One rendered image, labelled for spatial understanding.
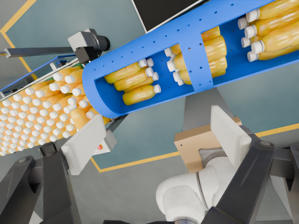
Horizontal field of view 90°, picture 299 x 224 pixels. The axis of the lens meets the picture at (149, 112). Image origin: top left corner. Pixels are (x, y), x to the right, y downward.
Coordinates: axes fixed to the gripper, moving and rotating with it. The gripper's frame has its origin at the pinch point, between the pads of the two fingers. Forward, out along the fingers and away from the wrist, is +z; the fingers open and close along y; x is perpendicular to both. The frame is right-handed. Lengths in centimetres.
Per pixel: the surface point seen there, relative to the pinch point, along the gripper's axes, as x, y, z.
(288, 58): 0, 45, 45
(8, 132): -33, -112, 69
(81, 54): 12, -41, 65
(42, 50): 17, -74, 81
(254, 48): 5, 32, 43
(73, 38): 21, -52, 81
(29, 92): -5, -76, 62
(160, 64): 2, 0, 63
